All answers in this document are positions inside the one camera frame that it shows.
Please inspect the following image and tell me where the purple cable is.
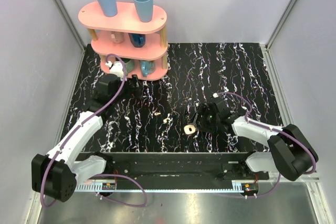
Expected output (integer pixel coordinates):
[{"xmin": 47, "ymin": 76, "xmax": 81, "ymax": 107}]
[
  {"xmin": 215, "ymin": 91, "xmax": 317, "ymax": 199},
  {"xmin": 41, "ymin": 53, "xmax": 148, "ymax": 208}
]

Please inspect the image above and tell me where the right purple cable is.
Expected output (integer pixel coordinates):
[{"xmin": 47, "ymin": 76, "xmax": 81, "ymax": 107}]
[{"xmin": 215, "ymin": 91, "xmax": 317, "ymax": 199}]

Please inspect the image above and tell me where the pink three-tier wooden shelf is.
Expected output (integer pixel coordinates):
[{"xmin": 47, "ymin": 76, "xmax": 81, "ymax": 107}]
[{"xmin": 78, "ymin": 2, "xmax": 168, "ymax": 81}]

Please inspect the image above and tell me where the left controller board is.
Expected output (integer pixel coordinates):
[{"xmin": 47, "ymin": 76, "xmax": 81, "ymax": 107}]
[{"xmin": 101, "ymin": 182, "xmax": 116, "ymax": 190}]

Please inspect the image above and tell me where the beige earbud charging case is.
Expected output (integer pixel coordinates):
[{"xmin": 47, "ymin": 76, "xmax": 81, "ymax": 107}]
[{"xmin": 184, "ymin": 124, "xmax": 196, "ymax": 135}]

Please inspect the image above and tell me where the pink mug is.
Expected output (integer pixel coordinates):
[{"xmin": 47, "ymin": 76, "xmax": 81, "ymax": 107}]
[{"xmin": 111, "ymin": 31, "xmax": 124, "ymax": 44}]

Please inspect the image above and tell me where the green ceramic mug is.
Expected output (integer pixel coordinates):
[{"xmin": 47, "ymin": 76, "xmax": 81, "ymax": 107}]
[{"xmin": 122, "ymin": 58, "xmax": 135, "ymax": 75}]

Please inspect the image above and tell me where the right controller board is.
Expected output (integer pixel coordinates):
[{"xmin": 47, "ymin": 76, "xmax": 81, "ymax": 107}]
[{"xmin": 243, "ymin": 183, "xmax": 259, "ymax": 193}]

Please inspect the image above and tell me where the blue butterfly mug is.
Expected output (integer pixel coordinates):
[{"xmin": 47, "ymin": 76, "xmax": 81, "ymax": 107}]
[{"xmin": 140, "ymin": 60, "xmax": 156, "ymax": 77}]

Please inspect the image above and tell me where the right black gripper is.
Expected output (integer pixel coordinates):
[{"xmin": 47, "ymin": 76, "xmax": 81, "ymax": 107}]
[{"xmin": 187, "ymin": 103, "xmax": 221, "ymax": 135}]

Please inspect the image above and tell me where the short light blue cup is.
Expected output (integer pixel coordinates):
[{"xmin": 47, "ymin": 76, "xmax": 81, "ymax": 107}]
[{"xmin": 133, "ymin": 0, "xmax": 153, "ymax": 23}]

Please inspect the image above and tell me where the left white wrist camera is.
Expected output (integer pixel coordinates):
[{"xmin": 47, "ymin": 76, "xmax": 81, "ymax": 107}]
[{"xmin": 105, "ymin": 61, "xmax": 124, "ymax": 79}]

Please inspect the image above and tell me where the dark blue mug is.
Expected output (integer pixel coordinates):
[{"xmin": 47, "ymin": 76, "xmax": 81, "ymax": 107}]
[{"xmin": 129, "ymin": 33, "xmax": 145, "ymax": 48}]

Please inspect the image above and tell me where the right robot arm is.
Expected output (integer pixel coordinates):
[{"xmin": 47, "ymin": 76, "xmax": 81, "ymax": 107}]
[{"xmin": 184, "ymin": 98, "xmax": 319, "ymax": 181}]

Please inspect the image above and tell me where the controller board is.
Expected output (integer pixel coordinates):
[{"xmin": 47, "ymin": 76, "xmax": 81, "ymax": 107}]
[
  {"xmin": 101, "ymin": 182, "xmax": 116, "ymax": 190},
  {"xmin": 243, "ymin": 183, "xmax": 259, "ymax": 193}
]

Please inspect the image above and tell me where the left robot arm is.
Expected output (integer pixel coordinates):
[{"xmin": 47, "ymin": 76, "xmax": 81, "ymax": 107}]
[{"xmin": 31, "ymin": 74, "xmax": 141, "ymax": 202}]

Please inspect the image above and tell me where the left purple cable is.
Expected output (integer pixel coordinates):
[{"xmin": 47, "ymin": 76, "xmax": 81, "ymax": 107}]
[{"xmin": 41, "ymin": 53, "xmax": 148, "ymax": 208}]

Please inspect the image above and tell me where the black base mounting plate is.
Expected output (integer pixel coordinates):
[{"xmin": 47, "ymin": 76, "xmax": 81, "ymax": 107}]
[{"xmin": 107, "ymin": 153, "xmax": 269, "ymax": 191}]

